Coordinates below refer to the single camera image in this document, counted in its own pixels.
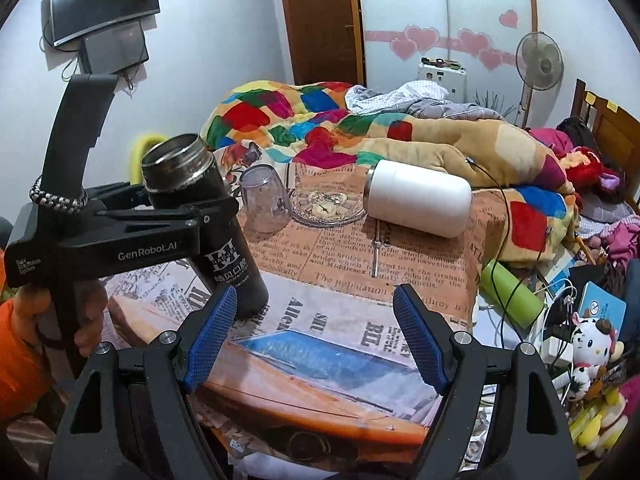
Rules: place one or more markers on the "grey white crumpled clothes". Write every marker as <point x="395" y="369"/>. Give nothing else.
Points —
<point x="419" y="98"/>

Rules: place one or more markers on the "white oil heater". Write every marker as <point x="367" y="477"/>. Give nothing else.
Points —
<point x="449" y="74"/>

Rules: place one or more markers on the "glass ashtray dish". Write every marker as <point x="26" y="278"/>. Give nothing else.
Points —
<point x="326" y="204"/>

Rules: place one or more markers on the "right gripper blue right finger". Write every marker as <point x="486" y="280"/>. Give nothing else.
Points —
<point x="528" y="436"/>

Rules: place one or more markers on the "wooden bed headboard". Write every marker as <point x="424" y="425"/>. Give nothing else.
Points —
<point x="615" y="131"/>

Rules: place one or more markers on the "small black wall monitor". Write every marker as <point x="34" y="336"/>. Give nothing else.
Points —
<point x="113" y="50"/>

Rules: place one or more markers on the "blue white box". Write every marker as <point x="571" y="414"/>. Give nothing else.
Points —
<point x="595" y="302"/>

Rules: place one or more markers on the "brown wooden door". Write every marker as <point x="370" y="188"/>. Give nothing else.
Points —
<point x="325" y="38"/>

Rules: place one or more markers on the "black thermos bottle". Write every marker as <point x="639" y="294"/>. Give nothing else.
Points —
<point x="181" y="171"/>

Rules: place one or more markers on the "colourful patchwork blanket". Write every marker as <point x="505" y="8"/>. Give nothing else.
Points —
<point x="312" y="125"/>

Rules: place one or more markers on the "cow plush toy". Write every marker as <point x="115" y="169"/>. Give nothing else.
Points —
<point x="595" y="345"/>

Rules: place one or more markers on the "white cylindrical mug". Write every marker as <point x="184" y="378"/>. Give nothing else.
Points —
<point x="425" y="200"/>

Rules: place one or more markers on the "clear plastic cup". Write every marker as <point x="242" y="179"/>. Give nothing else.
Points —
<point x="265" y="199"/>

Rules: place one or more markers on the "standing electric fan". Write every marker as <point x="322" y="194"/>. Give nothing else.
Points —
<point x="540" y="65"/>

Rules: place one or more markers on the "newspaper print tablecloth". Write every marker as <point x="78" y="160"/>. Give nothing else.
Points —
<point x="322" y="375"/>

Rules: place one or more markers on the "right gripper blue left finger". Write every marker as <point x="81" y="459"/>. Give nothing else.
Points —
<point x="129" y="416"/>

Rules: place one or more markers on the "red plush toy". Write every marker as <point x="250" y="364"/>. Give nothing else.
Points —
<point x="586" y="171"/>

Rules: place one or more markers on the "green cylindrical bottle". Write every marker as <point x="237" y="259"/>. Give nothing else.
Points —
<point x="507" y="292"/>

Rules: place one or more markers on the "frosted sliding wardrobe with hearts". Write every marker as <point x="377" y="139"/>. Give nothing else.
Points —
<point x="481" y="35"/>

